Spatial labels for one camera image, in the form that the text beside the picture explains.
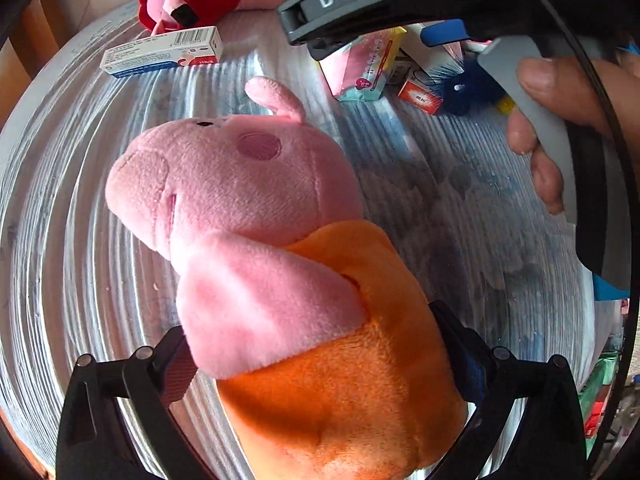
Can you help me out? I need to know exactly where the pink pig plush orange dress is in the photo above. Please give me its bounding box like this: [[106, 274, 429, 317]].
[[105, 76, 469, 480]]

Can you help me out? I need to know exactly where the wooden bed frame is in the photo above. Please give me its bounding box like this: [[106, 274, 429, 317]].
[[10, 0, 66, 61]]

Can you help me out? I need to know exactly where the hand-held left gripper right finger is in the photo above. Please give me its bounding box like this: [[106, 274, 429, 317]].
[[425, 301, 586, 480]]

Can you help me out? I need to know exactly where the pink carton box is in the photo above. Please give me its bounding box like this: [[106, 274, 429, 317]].
[[319, 26, 407, 103]]

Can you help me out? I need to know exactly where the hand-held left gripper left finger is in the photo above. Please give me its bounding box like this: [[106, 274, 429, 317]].
[[56, 326, 211, 480]]

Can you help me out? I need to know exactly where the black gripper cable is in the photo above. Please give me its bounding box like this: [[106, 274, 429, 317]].
[[537, 0, 633, 466]]

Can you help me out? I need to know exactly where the small red white box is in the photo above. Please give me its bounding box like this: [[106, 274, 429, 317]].
[[397, 67, 446, 116]]

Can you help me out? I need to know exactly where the white blue medicine box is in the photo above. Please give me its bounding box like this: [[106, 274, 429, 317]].
[[99, 26, 224, 79]]

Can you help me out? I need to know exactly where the green red carton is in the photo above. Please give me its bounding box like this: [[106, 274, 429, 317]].
[[580, 350, 621, 436]]

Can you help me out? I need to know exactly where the person's right hand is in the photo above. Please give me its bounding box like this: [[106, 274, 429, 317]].
[[505, 56, 640, 216]]

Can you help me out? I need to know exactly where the blue rounded plastic piece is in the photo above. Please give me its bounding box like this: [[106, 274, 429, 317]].
[[420, 20, 472, 45]]

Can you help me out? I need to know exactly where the blue feather brush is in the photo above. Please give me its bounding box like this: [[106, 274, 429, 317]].
[[435, 60, 506, 117]]

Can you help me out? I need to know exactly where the white plastic bag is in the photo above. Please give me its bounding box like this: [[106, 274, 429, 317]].
[[595, 300, 627, 356]]

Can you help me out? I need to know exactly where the grey striped bed sheet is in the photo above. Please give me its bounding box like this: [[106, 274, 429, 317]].
[[0, 0, 601, 480]]

